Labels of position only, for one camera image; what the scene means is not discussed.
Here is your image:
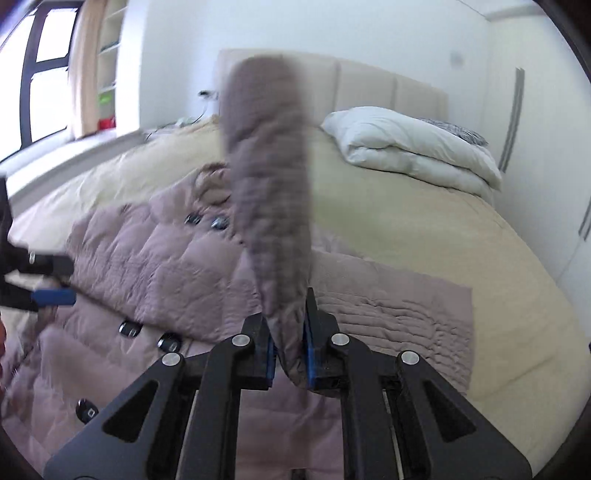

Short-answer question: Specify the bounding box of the mauve puffer jacket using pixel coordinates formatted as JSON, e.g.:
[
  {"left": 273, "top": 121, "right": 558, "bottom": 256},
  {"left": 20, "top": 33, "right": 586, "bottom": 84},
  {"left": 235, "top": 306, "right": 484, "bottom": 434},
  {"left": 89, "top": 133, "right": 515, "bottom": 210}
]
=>
[{"left": 1, "top": 56, "right": 474, "bottom": 479}]

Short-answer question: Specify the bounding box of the person's left hand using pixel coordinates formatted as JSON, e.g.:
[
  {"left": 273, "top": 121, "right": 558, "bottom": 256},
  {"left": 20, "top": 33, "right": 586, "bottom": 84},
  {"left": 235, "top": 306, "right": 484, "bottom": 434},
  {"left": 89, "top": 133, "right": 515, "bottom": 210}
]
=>
[{"left": 0, "top": 317, "right": 7, "bottom": 378}]

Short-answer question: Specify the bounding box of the beige bed cover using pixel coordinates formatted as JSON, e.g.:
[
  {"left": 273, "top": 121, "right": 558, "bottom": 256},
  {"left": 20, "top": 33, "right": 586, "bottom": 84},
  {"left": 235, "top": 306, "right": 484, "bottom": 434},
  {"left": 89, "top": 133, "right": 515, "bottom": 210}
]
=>
[{"left": 2, "top": 121, "right": 590, "bottom": 472}]

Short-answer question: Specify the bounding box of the red box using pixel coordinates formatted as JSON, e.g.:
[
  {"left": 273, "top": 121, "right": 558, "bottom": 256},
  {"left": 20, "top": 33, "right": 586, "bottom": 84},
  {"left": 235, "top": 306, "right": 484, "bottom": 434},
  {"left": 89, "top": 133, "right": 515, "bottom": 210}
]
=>
[{"left": 97, "top": 116, "right": 116, "bottom": 131}]

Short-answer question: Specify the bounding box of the green container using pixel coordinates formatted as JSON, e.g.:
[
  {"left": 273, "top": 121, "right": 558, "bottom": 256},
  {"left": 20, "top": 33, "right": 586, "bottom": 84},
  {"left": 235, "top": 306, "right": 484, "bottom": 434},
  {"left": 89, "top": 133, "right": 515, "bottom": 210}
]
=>
[{"left": 98, "top": 91, "right": 113, "bottom": 105}]

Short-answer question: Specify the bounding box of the black framed window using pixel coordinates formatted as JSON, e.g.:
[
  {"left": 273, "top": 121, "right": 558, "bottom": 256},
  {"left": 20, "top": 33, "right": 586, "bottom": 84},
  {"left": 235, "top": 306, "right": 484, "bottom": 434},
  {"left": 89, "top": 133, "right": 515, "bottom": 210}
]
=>
[{"left": 1, "top": 1, "right": 83, "bottom": 160}]

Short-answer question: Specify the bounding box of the beige curtain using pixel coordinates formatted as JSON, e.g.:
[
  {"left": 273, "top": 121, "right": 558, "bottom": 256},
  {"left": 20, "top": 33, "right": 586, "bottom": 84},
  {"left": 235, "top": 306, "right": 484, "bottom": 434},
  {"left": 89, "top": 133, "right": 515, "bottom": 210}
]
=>
[{"left": 68, "top": 0, "right": 107, "bottom": 140}]

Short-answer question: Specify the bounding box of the folded white duvet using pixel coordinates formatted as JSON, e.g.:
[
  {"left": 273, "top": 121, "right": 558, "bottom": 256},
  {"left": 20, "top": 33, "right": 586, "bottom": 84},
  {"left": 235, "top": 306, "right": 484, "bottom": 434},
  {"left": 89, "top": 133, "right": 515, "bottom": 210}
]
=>
[{"left": 322, "top": 106, "right": 502, "bottom": 202}]

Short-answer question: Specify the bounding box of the zebra print pillow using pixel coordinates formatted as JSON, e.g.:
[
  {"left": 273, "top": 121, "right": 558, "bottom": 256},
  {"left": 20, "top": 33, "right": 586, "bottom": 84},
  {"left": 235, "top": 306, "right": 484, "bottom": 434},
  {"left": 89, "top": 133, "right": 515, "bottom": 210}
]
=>
[{"left": 422, "top": 118, "right": 489, "bottom": 147}]

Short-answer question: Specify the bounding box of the beige padded headboard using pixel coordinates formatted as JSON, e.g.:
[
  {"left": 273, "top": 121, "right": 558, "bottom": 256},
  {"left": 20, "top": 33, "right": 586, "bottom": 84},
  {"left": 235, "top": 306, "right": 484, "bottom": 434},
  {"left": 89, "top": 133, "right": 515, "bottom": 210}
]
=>
[{"left": 214, "top": 49, "right": 448, "bottom": 125}]

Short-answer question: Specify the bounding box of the white wardrobe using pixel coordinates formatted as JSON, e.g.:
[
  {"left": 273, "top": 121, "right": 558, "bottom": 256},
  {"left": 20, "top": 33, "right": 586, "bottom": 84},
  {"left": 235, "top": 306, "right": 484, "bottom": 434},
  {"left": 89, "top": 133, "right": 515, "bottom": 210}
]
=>
[{"left": 482, "top": 14, "right": 590, "bottom": 329}]

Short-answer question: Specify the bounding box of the wall power socket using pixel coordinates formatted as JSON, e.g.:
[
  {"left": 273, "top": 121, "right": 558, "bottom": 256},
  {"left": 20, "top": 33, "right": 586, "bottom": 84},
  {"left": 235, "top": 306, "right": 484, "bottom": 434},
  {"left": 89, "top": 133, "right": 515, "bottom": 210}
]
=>
[{"left": 198, "top": 90, "right": 218, "bottom": 100}]

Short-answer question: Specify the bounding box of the white wall shelf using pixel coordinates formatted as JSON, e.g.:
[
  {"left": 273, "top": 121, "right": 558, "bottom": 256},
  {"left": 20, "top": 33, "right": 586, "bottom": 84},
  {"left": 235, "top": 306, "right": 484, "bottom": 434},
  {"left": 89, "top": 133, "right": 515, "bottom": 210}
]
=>
[{"left": 97, "top": 0, "right": 128, "bottom": 120}]

